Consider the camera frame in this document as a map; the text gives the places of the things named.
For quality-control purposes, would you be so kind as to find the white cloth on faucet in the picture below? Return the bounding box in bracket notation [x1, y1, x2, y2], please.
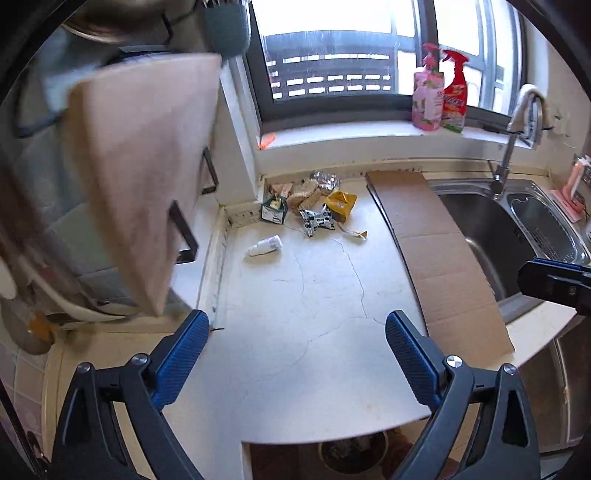
[507, 84, 548, 149]

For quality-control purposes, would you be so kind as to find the small white bottle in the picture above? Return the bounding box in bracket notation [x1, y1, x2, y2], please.
[247, 234, 283, 257]

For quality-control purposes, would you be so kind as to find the metal pot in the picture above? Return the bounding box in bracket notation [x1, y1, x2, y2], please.
[60, 0, 162, 44]

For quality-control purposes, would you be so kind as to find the black cabinet handle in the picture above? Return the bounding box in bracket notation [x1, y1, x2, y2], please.
[168, 200, 199, 265]
[201, 147, 219, 195]

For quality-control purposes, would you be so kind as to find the pink soap pump bottle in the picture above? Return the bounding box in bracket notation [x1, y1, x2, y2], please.
[412, 43, 445, 133]

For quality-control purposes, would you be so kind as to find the wooden cabinet door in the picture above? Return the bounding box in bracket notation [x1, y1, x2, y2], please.
[67, 53, 222, 317]

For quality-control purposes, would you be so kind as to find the dark green small box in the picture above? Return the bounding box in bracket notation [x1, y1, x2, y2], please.
[261, 196, 289, 225]

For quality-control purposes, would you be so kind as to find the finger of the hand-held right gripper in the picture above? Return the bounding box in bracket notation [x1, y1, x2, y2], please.
[517, 257, 591, 318]

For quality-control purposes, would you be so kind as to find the dark framed window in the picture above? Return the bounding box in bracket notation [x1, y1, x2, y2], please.
[245, 0, 527, 139]

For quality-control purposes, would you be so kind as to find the silver foil wrapper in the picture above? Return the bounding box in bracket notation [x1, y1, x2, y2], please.
[310, 170, 341, 195]

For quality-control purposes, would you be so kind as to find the brown cardboard sheet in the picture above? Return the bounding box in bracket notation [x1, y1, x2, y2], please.
[365, 171, 515, 356]

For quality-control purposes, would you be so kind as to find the round trash can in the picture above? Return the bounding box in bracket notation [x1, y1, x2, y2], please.
[318, 431, 389, 476]

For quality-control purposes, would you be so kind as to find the yellow snack packet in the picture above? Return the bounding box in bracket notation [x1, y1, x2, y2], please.
[323, 189, 358, 223]

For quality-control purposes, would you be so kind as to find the black and white patterned wrapper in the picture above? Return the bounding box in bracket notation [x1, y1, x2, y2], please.
[298, 205, 337, 238]

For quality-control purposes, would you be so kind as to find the grey-green utensil holder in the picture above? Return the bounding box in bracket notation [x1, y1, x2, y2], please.
[198, 0, 252, 58]

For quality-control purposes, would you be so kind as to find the metal faucet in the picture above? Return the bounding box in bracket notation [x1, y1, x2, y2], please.
[489, 85, 546, 197]

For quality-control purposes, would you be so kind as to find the brown snack packet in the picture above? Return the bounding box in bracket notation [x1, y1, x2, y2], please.
[287, 179, 320, 209]

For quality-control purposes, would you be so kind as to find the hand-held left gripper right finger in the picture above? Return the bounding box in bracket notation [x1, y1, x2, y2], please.
[385, 310, 541, 480]

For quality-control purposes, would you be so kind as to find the pink sponge rack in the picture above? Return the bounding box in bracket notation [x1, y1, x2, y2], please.
[549, 154, 591, 224]

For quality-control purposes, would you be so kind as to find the red spray bottle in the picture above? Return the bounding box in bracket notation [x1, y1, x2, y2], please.
[438, 48, 468, 134]

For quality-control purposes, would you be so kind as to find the stainless steel sink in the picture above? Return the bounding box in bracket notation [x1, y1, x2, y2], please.
[427, 178, 591, 324]

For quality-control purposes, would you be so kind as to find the metal framed cabinet door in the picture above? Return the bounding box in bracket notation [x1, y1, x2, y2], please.
[517, 318, 591, 455]

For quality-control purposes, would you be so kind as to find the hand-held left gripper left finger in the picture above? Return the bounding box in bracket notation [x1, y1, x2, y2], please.
[51, 309, 211, 480]

